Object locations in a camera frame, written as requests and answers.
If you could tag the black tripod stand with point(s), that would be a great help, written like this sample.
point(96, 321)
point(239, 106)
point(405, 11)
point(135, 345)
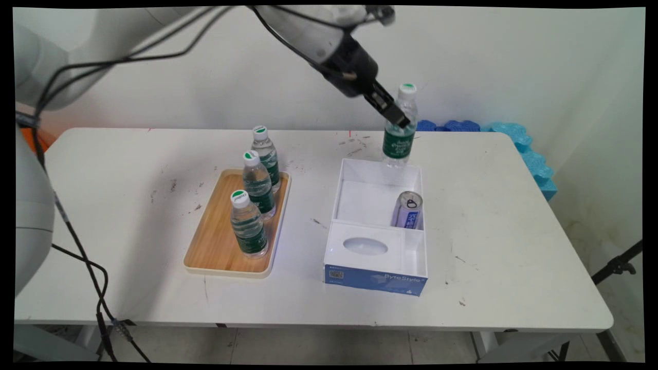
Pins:
point(617, 266)

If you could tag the cyan foam mat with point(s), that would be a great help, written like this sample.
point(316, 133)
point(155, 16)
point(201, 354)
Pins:
point(532, 159)

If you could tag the green label water bottle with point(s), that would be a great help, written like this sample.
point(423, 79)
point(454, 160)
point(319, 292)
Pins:
point(398, 146)
point(249, 226)
point(265, 154)
point(258, 185)

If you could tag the orange foam block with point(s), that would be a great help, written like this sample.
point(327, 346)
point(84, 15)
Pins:
point(43, 142)

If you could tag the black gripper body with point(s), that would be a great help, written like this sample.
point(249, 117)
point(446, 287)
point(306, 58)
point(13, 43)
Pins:
point(352, 67)

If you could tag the silver blue drink can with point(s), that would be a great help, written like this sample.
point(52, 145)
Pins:
point(408, 213)

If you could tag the dark blue foam mat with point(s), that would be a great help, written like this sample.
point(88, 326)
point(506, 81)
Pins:
point(426, 125)
point(461, 125)

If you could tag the wooden bamboo tray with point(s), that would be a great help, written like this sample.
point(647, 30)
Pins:
point(216, 236)

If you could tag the white blue cardboard box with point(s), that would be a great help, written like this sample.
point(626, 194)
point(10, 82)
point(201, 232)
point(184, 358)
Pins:
point(370, 241)

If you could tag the grey table leg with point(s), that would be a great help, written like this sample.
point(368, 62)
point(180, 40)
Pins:
point(87, 339)

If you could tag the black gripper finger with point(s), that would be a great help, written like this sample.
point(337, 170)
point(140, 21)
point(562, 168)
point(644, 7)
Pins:
point(381, 93)
point(398, 117)

